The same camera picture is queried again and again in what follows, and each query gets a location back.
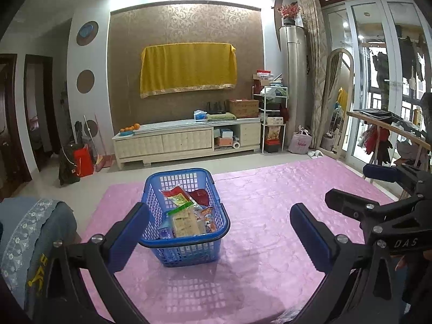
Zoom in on blue plastic basket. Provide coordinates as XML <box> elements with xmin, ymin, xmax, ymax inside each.
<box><xmin>140</xmin><ymin>168</ymin><xmax>231</xmax><ymax>268</ymax></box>

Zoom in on grey lace-trimmed cloth chair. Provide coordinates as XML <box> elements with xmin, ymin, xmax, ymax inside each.
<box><xmin>1</xmin><ymin>196</ymin><xmax>77</xmax><ymax>318</ymax></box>

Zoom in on red yellow snack pouch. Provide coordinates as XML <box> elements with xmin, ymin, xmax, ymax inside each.
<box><xmin>160</xmin><ymin>186</ymin><xmax>193</xmax><ymax>208</ymax></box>

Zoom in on wooden clothes drying rack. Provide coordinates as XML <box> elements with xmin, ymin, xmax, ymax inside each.
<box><xmin>346</xmin><ymin>109</ymin><xmax>431</xmax><ymax>170</ymax></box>

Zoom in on red flower vase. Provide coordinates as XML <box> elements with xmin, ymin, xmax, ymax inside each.
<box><xmin>278</xmin><ymin>2</ymin><xmax>300</xmax><ymax>26</ymax></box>

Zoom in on white wire shelf rack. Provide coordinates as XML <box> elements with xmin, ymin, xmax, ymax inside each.
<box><xmin>252</xmin><ymin>69</ymin><xmax>289</xmax><ymax>153</ymax></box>

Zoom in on black bag on floor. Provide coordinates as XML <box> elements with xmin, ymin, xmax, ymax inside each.
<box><xmin>58</xmin><ymin>143</ymin><xmax>80</xmax><ymax>186</ymax></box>

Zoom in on small blue purple packet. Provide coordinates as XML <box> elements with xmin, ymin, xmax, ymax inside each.
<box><xmin>158</xmin><ymin>220</ymin><xmax>174</xmax><ymax>240</ymax></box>

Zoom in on green-end wafer cracker pack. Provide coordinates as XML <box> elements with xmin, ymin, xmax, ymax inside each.
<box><xmin>168</xmin><ymin>203</ymin><xmax>206</xmax><ymax>238</ymax></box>

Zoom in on orange cartoon snack bar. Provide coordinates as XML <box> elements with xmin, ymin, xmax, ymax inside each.
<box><xmin>201</xmin><ymin>207</ymin><xmax>217</xmax><ymax>233</ymax></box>

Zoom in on yellow cloth covered television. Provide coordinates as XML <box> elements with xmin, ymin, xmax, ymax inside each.
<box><xmin>140</xmin><ymin>42</ymin><xmax>237</xmax><ymax>99</ymax></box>

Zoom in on pink gift bag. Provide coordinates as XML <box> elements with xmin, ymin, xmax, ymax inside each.
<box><xmin>288</xmin><ymin>126</ymin><xmax>312</xmax><ymax>154</ymax></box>

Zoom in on green folded towel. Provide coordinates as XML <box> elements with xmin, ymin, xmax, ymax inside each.
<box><xmin>207</xmin><ymin>112</ymin><xmax>237</xmax><ymax>122</ymax></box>

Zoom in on broom and dustpan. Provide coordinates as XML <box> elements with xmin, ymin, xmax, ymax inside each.
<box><xmin>83</xmin><ymin>115</ymin><xmax>113</xmax><ymax>172</ymax></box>

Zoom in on cardboard box on cabinet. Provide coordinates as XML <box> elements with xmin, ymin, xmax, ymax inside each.
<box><xmin>228</xmin><ymin>99</ymin><xmax>259</xmax><ymax>119</ymax></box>

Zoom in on cream TV cabinet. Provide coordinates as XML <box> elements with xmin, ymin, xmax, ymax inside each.
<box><xmin>112</xmin><ymin>118</ymin><xmax>261</xmax><ymax>169</ymax></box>

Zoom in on patterned beige curtain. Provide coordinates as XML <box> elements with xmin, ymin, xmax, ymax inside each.
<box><xmin>297</xmin><ymin>0</ymin><xmax>328</xmax><ymax>148</ymax></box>

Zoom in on red shopping bag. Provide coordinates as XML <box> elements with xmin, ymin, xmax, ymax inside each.
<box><xmin>73</xmin><ymin>145</ymin><xmax>94</xmax><ymax>178</ymax></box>

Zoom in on white slippers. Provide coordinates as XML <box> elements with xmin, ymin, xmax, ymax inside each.
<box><xmin>308</xmin><ymin>150</ymin><xmax>324</xmax><ymax>160</ymax></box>

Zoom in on pink quilted table cover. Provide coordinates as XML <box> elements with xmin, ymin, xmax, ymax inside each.
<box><xmin>79</xmin><ymin>156</ymin><xmax>396</xmax><ymax>324</ymax></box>

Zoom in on blue tissue pack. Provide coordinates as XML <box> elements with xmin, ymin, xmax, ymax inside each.
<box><xmin>193</xmin><ymin>110</ymin><xmax>208</xmax><ymax>122</ymax></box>

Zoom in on plate of oranges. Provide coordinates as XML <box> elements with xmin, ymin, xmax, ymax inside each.
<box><xmin>119</xmin><ymin>123</ymin><xmax>141</xmax><ymax>137</ymax></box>

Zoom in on silver standing air conditioner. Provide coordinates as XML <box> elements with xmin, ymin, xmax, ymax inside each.
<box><xmin>280</xmin><ymin>26</ymin><xmax>307</xmax><ymax>146</ymax></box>

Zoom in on arched standing mirror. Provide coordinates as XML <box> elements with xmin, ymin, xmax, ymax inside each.
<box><xmin>317</xmin><ymin>48</ymin><xmax>355</xmax><ymax>160</ymax></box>

